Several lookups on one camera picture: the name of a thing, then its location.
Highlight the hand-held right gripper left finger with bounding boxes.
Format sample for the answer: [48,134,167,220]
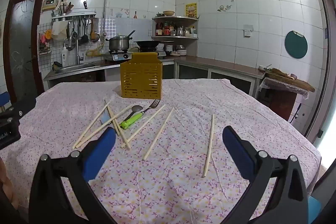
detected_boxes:
[29,126,117,224]

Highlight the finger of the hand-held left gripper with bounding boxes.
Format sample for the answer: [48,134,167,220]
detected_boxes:
[0,97,37,122]

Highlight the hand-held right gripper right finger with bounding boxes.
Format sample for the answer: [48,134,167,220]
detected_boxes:
[222,126,309,224]

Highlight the wooden chopstick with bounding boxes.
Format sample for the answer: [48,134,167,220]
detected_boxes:
[107,105,122,136]
[76,105,133,149]
[142,107,175,161]
[202,114,215,178]
[104,99,131,150]
[120,104,166,148]
[72,102,111,149]

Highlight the green-handled metal fork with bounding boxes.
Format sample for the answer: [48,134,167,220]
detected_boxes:
[120,99,161,131]

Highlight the yellow slotted utensil holder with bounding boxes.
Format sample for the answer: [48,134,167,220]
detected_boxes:
[120,53,164,100]

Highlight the person's left forearm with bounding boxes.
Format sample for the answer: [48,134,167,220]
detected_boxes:
[0,157,13,210]

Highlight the cup of kitchen utensils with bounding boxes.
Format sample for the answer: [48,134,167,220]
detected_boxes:
[59,1,74,16]

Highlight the metal spoon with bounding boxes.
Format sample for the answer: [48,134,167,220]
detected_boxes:
[122,105,144,124]

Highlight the dark wooden door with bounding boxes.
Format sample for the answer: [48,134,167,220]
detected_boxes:
[4,0,47,104]

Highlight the plastic-covered side table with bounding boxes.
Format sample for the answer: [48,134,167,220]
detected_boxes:
[260,77,309,122]

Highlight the white soap bottle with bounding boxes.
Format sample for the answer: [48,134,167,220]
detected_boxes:
[61,44,69,68]

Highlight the stainless steel sink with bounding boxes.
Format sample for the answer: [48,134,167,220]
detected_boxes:
[54,63,100,75]

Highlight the pink floral tablecloth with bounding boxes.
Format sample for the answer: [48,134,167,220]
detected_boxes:
[0,78,322,224]

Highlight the metal kitchen faucet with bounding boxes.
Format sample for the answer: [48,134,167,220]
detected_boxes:
[74,40,85,65]

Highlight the hanging white cloth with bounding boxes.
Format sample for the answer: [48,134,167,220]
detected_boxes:
[51,21,69,41]

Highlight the brown kitchen counter cabinet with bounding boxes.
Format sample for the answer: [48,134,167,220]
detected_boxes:
[43,55,266,98]

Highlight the wooden cutting board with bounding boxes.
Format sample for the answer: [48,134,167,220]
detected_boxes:
[264,68,316,93]

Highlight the steel gas stove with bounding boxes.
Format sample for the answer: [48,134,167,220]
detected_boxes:
[103,49,167,61]

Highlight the hanging black spatula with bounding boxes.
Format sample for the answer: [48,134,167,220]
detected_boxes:
[80,18,90,44]

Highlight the stainless steel pot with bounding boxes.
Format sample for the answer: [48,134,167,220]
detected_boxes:
[105,30,136,52]

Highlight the black wok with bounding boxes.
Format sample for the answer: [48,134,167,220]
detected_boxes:
[133,40,174,48]

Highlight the stack of dishes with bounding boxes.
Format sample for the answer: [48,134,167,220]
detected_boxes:
[164,43,187,56]

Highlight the round green cutting board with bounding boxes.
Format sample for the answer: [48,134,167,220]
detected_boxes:
[285,30,308,59]

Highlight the group of metal cups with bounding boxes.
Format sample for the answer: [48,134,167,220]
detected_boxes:
[176,26,198,38]

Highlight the row of sauce bottles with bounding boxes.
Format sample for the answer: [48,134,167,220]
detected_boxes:
[155,21,176,36]

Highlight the white corner shelf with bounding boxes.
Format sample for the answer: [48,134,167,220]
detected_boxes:
[151,15,199,41]

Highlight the wire wall basket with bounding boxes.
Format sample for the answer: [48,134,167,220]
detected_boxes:
[38,30,53,55]

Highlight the hanging wire strainer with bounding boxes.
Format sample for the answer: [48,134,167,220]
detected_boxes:
[64,22,79,50]

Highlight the metal wall utensil rack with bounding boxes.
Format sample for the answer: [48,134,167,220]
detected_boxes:
[51,13,96,22]

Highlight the wall-mounted electric box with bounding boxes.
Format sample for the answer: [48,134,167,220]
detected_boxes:
[42,0,58,11]

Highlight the dark door frame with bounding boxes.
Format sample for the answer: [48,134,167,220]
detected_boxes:
[307,0,336,151]

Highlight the yellow wall poster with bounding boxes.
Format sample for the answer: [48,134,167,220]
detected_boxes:
[185,3,197,18]

